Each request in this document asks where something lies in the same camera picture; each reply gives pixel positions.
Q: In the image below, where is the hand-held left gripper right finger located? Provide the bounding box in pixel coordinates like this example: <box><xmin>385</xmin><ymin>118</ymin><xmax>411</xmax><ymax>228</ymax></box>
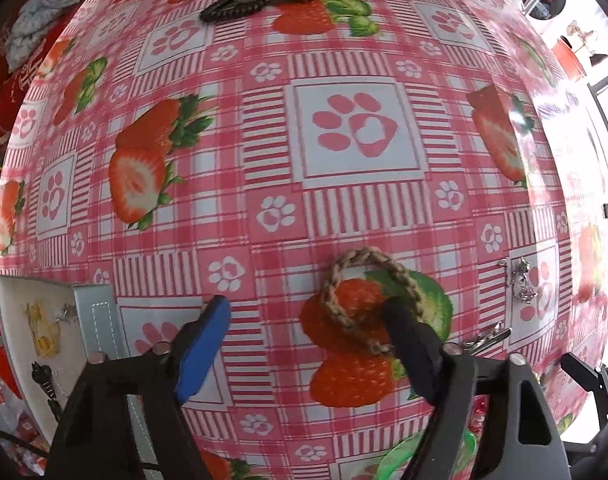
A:
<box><xmin>381</xmin><ymin>300</ymin><xmax>572</xmax><ymax>480</ymax></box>

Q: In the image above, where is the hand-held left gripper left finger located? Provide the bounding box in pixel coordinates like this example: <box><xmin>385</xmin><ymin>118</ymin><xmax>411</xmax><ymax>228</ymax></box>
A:
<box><xmin>44</xmin><ymin>295</ymin><xmax>232</xmax><ymax>480</ymax></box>

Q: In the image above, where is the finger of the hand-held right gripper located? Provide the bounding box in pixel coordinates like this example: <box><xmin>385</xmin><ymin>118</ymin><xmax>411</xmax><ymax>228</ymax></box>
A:
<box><xmin>560</xmin><ymin>352</ymin><xmax>608</xmax><ymax>423</ymax></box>

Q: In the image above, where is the brown braided bracelet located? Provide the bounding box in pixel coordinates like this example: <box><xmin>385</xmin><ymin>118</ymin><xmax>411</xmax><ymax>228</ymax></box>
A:
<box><xmin>319</xmin><ymin>247</ymin><xmax>426</xmax><ymax>357</ymax></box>

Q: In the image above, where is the black beaded snap clip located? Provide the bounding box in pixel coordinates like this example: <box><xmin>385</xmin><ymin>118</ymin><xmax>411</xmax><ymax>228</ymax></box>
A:
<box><xmin>30</xmin><ymin>361</ymin><xmax>65</xmax><ymax>423</ymax></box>

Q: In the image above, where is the white cardboard box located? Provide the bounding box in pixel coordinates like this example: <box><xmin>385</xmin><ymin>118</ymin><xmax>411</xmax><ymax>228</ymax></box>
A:
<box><xmin>0</xmin><ymin>275</ymin><xmax>121</xmax><ymax>443</ymax></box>

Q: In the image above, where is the silver hair clip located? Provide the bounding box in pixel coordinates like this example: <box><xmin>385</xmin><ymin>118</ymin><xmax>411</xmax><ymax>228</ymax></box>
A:
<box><xmin>465</xmin><ymin>327</ymin><xmax>513</xmax><ymax>349</ymax></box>

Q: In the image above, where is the green bangle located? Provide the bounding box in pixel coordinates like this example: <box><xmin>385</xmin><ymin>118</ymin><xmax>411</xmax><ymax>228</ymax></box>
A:
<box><xmin>383</xmin><ymin>429</ymin><xmax>479</xmax><ymax>480</ymax></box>

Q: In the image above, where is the red bucket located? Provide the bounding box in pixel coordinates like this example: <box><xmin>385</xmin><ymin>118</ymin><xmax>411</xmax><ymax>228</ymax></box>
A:
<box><xmin>553</xmin><ymin>40</ymin><xmax>586</xmax><ymax>80</ymax></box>

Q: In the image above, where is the red printed blanket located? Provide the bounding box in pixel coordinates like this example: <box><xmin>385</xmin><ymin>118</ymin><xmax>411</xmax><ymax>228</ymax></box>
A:
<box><xmin>0</xmin><ymin>0</ymin><xmax>65</xmax><ymax>161</ymax></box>

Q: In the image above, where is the small white fan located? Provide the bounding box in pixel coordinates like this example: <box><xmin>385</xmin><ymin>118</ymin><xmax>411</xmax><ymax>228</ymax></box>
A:
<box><xmin>565</xmin><ymin>20</ymin><xmax>598</xmax><ymax>57</ymax></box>

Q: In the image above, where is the grey knitted cloth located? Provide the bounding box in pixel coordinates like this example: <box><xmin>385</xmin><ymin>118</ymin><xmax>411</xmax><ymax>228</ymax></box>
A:
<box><xmin>4</xmin><ymin>0</ymin><xmax>106</xmax><ymax>72</ymax></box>

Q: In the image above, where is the small silver chain clasp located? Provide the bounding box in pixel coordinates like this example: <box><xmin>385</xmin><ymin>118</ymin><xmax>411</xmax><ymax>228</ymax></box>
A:
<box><xmin>498</xmin><ymin>256</ymin><xmax>538</xmax><ymax>307</ymax></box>

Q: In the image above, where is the black coil hair tie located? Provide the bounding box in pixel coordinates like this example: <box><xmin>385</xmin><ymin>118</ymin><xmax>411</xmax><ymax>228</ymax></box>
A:
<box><xmin>199</xmin><ymin>0</ymin><xmax>268</xmax><ymax>24</ymax></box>

